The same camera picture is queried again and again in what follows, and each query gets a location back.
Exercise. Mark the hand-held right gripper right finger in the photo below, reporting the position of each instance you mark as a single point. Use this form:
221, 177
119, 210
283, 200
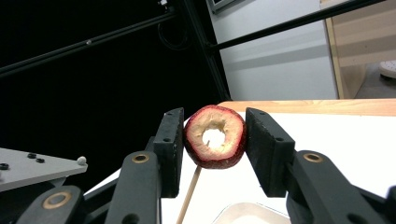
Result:
271, 155

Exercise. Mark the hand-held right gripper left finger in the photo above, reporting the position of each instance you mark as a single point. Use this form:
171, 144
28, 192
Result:
169, 155

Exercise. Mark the red cored hawthorn fruit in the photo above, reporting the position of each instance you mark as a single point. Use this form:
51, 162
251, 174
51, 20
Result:
193, 137

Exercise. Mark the wooden skewer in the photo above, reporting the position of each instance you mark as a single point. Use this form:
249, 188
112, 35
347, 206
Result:
188, 196

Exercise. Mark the white square plate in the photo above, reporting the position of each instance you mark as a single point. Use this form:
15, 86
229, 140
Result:
249, 215

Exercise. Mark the wooden table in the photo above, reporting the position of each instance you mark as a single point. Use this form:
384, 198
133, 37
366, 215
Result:
311, 107

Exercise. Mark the black curtain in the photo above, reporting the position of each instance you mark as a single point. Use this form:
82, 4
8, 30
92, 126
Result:
77, 109

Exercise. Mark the white cabinet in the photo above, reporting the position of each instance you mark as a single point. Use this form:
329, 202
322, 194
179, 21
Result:
274, 71

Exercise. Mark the white round device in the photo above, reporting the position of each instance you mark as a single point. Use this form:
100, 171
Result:
389, 69

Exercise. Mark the wooden desk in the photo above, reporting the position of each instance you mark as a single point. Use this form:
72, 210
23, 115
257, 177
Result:
358, 37

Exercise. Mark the black metal frame post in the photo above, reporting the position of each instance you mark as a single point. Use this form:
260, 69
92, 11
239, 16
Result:
208, 56

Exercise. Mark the black metal frame crossbar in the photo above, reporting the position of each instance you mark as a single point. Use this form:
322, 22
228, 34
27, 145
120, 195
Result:
295, 21

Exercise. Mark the black metal frame side bar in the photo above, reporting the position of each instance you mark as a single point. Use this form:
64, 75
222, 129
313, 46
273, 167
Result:
88, 42

